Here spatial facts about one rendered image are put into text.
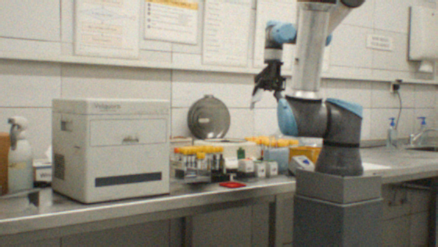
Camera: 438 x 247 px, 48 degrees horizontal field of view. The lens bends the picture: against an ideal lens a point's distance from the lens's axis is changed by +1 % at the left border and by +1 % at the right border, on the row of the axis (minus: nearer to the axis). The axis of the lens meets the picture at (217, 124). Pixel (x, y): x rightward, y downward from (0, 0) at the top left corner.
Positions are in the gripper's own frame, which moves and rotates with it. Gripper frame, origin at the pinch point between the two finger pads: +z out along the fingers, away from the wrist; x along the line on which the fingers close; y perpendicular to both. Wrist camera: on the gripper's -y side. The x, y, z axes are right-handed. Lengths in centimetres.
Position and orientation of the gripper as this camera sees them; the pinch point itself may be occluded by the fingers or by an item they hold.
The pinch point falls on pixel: (266, 111)
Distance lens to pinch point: 195.5
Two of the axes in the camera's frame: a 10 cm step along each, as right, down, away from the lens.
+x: 8.9, 0.3, 4.5
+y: 4.5, 0.9, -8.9
